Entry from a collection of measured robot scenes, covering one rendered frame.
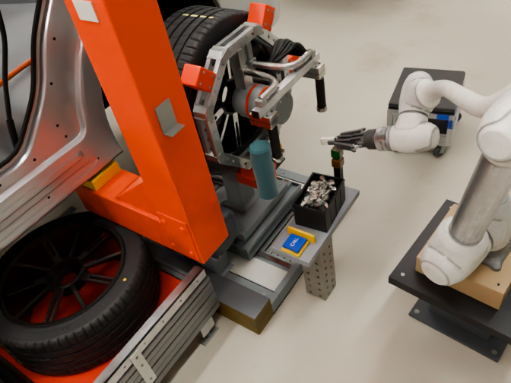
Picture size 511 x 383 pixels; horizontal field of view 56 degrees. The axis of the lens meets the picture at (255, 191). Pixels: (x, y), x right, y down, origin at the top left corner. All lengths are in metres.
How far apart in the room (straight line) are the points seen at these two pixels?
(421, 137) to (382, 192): 1.02
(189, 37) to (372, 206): 1.35
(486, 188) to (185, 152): 0.86
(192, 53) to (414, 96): 0.78
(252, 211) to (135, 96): 1.15
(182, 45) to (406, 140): 0.85
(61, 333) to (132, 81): 0.95
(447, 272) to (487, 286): 0.26
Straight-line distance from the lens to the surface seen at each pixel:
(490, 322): 1.89
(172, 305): 1.89
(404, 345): 2.14
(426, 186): 2.74
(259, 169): 1.90
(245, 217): 2.32
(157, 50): 1.36
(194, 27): 1.83
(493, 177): 1.34
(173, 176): 1.50
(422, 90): 1.75
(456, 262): 1.63
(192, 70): 1.67
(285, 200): 2.48
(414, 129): 1.72
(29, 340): 1.91
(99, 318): 1.83
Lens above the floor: 1.87
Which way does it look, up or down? 42 degrees down
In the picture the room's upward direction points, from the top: 13 degrees counter-clockwise
